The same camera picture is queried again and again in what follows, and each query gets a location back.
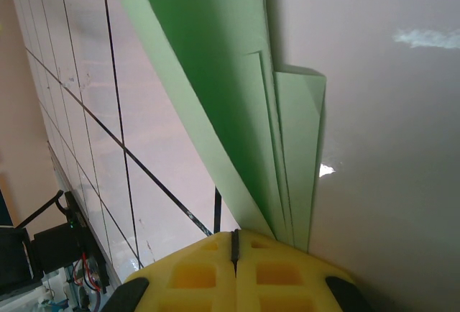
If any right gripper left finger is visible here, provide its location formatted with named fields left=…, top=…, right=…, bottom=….
left=107, top=231, right=238, bottom=312

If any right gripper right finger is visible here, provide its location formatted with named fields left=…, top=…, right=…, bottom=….
left=235, top=229, right=373, bottom=312

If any green paper sheet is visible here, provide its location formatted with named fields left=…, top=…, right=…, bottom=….
left=102, top=0, right=328, bottom=252

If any black controller board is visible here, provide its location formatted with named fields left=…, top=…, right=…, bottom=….
left=63, top=190, right=111, bottom=293

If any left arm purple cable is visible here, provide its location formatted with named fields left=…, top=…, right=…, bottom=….
left=89, top=288, right=107, bottom=312

